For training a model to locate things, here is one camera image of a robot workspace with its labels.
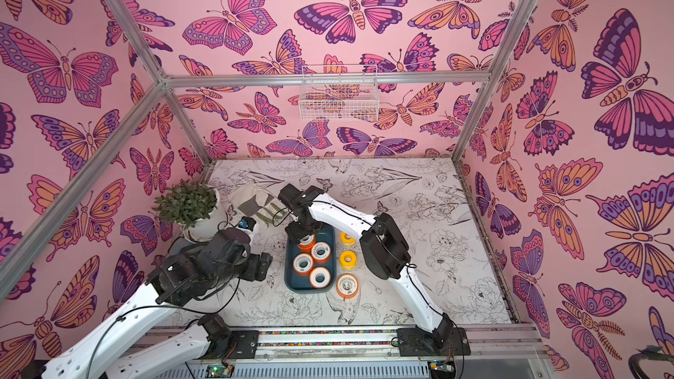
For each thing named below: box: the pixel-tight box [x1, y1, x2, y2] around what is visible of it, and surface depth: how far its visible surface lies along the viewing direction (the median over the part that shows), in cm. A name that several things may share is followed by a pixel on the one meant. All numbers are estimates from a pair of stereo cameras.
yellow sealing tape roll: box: [339, 231, 357, 248], surface depth 96 cm
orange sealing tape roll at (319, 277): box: [308, 266, 331, 290], surface depth 86 cm
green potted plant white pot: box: [151, 178, 223, 244], surface depth 84 cm
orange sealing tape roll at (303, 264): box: [292, 252, 315, 278], surface depth 89 cm
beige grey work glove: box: [227, 180, 289, 229], surface depth 107 cm
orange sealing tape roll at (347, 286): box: [336, 273, 359, 300], surface depth 85 cm
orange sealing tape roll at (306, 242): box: [296, 233, 316, 252], surface depth 92 cm
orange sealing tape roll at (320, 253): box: [310, 242, 331, 265], surface depth 91 cm
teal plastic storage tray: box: [284, 224, 337, 294], surface depth 87 cm
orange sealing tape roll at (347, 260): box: [339, 250, 358, 271], surface depth 90 cm
